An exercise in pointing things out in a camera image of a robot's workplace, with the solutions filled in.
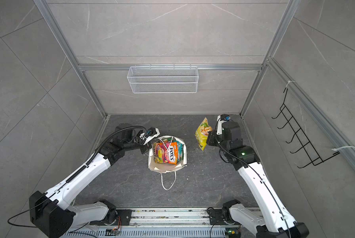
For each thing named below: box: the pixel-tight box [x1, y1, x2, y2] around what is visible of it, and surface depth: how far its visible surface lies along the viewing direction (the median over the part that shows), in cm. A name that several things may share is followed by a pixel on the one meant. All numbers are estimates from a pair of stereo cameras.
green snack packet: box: [176, 140, 185, 162], surface depth 88 cm
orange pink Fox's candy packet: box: [153, 141, 178, 165], surface depth 86 cm
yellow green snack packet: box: [194, 117, 213, 151], surface depth 75 cm
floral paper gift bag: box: [148, 135, 188, 191], surface depth 76 cm
